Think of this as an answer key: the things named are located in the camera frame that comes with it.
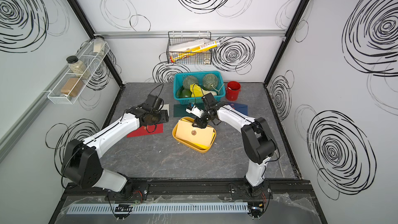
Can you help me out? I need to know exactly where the dark green envelope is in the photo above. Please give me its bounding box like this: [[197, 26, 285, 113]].
[[173, 104, 195, 118]]

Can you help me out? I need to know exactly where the beige envelope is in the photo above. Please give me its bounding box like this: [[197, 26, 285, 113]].
[[176, 120, 214, 144]]

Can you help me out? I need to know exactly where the navy blue envelope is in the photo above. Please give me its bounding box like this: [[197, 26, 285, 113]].
[[227, 102, 248, 116]]

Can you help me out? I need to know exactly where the yellow storage box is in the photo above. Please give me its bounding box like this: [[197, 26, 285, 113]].
[[172, 117, 217, 153]]

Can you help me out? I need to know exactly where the yellow envelope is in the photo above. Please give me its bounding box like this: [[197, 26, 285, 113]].
[[194, 133, 216, 149]]

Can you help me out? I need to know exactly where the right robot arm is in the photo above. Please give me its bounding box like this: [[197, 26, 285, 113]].
[[186, 93, 278, 188]]

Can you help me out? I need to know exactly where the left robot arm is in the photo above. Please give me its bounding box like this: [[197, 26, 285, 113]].
[[61, 94, 169, 195]]

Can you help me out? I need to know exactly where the yellow foil roll box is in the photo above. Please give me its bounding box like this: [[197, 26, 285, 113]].
[[169, 40, 220, 63]]

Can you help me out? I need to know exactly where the white wrap box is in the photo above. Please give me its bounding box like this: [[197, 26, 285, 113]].
[[169, 38, 211, 52]]

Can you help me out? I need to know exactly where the white envelope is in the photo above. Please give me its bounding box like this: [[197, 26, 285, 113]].
[[162, 104, 170, 116]]

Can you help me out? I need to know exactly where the red envelope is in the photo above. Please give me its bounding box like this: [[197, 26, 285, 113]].
[[127, 124, 164, 138]]

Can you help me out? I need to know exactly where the yellow white cabbage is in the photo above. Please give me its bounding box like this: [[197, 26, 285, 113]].
[[190, 84, 218, 97]]

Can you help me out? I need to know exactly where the right green melon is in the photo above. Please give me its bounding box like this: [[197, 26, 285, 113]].
[[202, 73, 219, 91]]

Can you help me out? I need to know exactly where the green melon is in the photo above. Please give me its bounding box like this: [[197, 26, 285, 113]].
[[202, 73, 219, 91], [182, 75, 199, 90]]

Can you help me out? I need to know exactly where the green pepper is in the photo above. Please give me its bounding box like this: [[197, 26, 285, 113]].
[[179, 89, 192, 98]]

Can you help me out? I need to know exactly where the red cup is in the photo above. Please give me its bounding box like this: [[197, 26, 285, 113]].
[[226, 81, 241, 101]]

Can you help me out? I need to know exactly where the left green melon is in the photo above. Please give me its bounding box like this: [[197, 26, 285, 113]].
[[182, 75, 199, 90]]

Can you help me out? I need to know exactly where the black lid spice jar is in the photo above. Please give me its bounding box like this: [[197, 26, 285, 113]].
[[66, 56, 87, 75]]

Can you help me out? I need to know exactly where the clear lid jar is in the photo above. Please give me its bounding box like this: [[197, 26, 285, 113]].
[[93, 36, 105, 55]]

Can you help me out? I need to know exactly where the black wire wall basket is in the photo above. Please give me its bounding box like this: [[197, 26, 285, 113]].
[[166, 31, 212, 65]]

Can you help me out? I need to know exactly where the white wire wall shelf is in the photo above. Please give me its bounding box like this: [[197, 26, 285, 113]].
[[47, 39, 111, 105]]

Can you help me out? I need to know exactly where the white slotted cable duct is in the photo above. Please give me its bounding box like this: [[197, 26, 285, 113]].
[[66, 202, 249, 215]]

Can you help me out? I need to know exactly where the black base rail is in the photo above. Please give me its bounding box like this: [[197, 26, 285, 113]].
[[61, 178, 315, 202]]

